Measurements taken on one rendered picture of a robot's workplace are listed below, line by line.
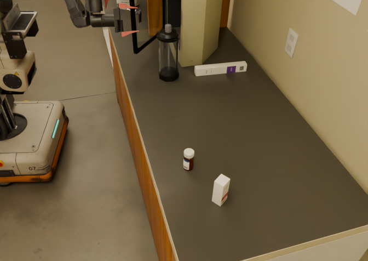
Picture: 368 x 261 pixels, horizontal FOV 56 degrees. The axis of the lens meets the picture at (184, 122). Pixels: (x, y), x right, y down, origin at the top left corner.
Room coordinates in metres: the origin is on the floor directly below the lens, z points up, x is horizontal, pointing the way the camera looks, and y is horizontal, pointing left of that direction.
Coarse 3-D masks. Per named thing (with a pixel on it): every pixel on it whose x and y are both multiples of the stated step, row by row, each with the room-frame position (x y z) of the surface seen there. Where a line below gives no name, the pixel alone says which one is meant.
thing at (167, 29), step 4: (168, 24) 1.45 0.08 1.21; (164, 28) 1.47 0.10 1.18; (168, 28) 1.43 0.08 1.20; (160, 32) 1.43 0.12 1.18; (164, 32) 1.43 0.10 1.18; (168, 32) 1.43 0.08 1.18; (172, 32) 1.43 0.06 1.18; (176, 32) 1.44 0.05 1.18; (160, 36) 1.41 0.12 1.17; (164, 36) 1.40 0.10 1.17; (168, 36) 1.40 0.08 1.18; (172, 36) 1.41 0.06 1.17; (176, 36) 1.42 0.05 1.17
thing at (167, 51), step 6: (162, 42) 1.40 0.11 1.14; (168, 42) 1.39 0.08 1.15; (174, 42) 1.40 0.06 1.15; (162, 48) 1.40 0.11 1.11; (168, 48) 1.39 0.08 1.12; (174, 48) 1.41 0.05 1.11; (162, 54) 1.40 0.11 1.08; (168, 54) 1.39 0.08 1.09; (174, 54) 1.41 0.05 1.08; (162, 60) 1.40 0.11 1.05; (168, 60) 1.39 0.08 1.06; (174, 60) 1.41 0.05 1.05; (162, 66) 1.40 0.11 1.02; (168, 66) 1.39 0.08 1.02; (174, 66) 1.41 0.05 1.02; (162, 72) 1.40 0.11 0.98; (168, 72) 1.39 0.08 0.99; (174, 72) 1.41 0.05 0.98
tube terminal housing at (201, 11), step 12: (192, 0) 1.54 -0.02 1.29; (204, 0) 1.56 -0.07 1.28; (216, 0) 1.67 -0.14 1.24; (192, 12) 1.54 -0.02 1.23; (204, 12) 1.56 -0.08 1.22; (216, 12) 1.68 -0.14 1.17; (192, 24) 1.54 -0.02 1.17; (204, 24) 1.56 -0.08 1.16; (216, 24) 1.69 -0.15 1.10; (192, 36) 1.54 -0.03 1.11; (204, 36) 1.57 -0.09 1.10; (216, 36) 1.71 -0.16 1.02; (180, 48) 1.55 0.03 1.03; (192, 48) 1.54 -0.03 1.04; (204, 48) 1.58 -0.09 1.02; (216, 48) 1.72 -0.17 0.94; (180, 60) 1.55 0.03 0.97; (192, 60) 1.54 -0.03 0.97; (204, 60) 1.59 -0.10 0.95
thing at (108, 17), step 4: (104, 16) 1.43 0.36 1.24; (108, 16) 1.43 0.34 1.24; (112, 16) 1.43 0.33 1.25; (104, 20) 1.42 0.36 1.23; (108, 20) 1.42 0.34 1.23; (112, 20) 1.42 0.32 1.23; (116, 20) 1.42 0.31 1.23; (104, 24) 1.42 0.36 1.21; (108, 24) 1.42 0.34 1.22; (112, 24) 1.42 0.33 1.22; (116, 24) 1.41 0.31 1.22; (116, 28) 1.41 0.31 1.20
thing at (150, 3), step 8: (136, 0) 1.58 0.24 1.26; (144, 0) 1.64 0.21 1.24; (152, 0) 1.71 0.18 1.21; (160, 0) 1.78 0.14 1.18; (136, 8) 1.58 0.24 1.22; (144, 8) 1.64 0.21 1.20; (152, 8) 1.70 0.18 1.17; (160, 8) 1.78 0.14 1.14; (136, 16) 1.57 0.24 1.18; (144, 16) 1.63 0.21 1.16; (152, 16) 1.70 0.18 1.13; (160, 16) 1.77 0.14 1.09; (136, 24) 1.57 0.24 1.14; (144, 24) 1.63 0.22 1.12; (152, 24) 1.70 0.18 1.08; (160, 24) 1.77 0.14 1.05; (136, 32) 1.57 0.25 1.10; (144, 32) 1.63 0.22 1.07; (152, 32) 1.70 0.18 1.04; (144, 40) 1.62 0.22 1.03
